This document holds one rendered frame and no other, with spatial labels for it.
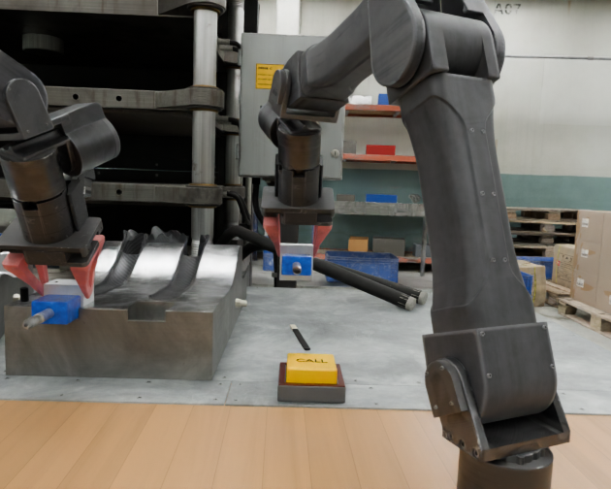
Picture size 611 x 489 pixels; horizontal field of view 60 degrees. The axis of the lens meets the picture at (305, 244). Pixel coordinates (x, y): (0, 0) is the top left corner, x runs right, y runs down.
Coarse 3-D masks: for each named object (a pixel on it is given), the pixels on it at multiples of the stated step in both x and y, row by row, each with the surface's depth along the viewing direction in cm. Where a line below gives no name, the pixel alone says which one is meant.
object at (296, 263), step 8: (280, 248) 79; (288, 248) 79; (296, 248) 79; (304, 248) 80; (312, 248) 80; (280, 256) 79; (288, 256) 76; (296, 256) 76; (304, 256) 76; (312, 256) 80; (280, 264) 80; (288, 264) 76; (296, 264) 72; (304, 264) 76; (312, 264) 80; (280, 272) 80; (288, 272) 76; (296, 272) 72; (304, 272) 76
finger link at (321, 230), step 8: (288, 216) 73; (296, 216) 73; (304, 216) 73; (312, 216) 73; (320, 216) 75; (328, 216) 75; (288, 224) 74; (296, 224) 74; (304, 224) 74; (312, 224) 74; (320, 224) 74; (328, 224) 74; (320, 232) 75; (328, 232) 75; (320, 240) 76
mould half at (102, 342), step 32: (160, 256) 94; (224, 256) 94; (128, 288) 81; (160, 288) 83; (192, 288) 84; (224, 288) 85; (96, 320) 66; (192, 320) 67; (224, 320) 79; (32, 352) 67; (64, 352) 67; (96, 352) 67; (128, 352) 67; (160, 352) 67; (192, 352) 67
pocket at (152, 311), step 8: (136, 304) 71; (144, 304) 71; (152, 304) 71; (160, 304) 71; (168, 304) 71; (128, 312) 67; (136, 312) 71; (144, 312) 71; (152, 312) 71; (160, 312) 71; (128, 320) 67; (136, 320) 67; (144, 320) 67; (152, 320) 67; (160, 320) 67
